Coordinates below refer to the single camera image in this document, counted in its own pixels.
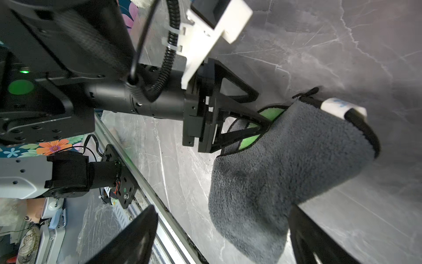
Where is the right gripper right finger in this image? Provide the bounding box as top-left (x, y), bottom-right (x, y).
top-left (289, 205), bottom-right (359, 264)

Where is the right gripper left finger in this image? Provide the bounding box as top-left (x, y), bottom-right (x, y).
top-left (88, 205), bottom-right (158, 264)

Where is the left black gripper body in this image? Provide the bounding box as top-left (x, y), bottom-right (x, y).
top-left (182, 60), bottom-right (217, 154)

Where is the grey microfibre cloth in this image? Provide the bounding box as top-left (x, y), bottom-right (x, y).
top-left (208, 88), bottom-right (381, 264)

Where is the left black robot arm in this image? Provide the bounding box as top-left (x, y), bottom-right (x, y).
top-left (1, 1), bottom-right (271, 199)

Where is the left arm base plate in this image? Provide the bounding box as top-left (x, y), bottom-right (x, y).
top-left (102, 144), bottom-right (137, 209)

